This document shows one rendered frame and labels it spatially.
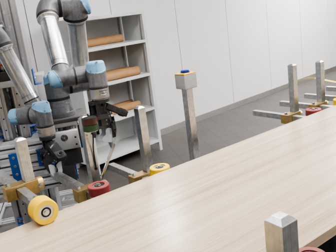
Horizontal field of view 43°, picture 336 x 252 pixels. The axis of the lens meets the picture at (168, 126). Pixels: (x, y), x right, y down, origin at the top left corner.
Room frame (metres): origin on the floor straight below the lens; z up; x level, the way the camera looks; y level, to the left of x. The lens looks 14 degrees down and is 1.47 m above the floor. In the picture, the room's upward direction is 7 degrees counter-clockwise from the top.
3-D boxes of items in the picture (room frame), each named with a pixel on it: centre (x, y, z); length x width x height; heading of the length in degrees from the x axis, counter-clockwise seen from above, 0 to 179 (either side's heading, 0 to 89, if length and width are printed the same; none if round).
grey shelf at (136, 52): (4.54, 0.58, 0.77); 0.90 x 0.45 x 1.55; 131
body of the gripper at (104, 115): (1.71, 0.26, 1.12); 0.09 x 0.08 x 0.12; 125
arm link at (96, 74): (1.72, 0.26, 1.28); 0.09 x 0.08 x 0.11; 17
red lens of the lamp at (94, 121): (1.54, 0.29, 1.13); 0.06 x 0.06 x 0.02
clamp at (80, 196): (1.57, 0.33, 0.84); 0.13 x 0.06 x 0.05; 125
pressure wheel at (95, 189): (1.47, 0.28, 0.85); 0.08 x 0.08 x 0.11
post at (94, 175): (1.58, 0.31, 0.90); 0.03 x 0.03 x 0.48; 35
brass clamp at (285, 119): (2.29, -0.69, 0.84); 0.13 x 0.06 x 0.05; 125
